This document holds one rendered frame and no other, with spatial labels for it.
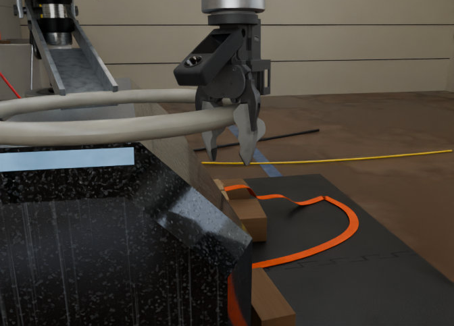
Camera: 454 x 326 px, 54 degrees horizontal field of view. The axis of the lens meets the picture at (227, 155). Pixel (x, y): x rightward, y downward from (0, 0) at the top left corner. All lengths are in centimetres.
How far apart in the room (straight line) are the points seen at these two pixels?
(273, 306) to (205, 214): 69
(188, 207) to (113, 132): 39
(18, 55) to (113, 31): 233
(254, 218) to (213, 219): 120
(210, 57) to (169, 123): 10
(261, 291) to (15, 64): 308
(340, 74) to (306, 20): 96
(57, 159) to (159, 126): 37
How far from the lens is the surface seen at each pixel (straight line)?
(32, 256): 90
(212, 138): 66
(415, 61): 746
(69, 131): 56
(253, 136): 62
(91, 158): 88
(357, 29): 695
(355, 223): 245
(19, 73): 412
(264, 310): 153
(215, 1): 62
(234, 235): 96
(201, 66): 56
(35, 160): 90
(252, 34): 67
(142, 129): 55
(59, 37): 138
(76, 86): 110
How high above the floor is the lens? 103
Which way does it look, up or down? 17 degrees down
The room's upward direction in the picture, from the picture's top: straight up
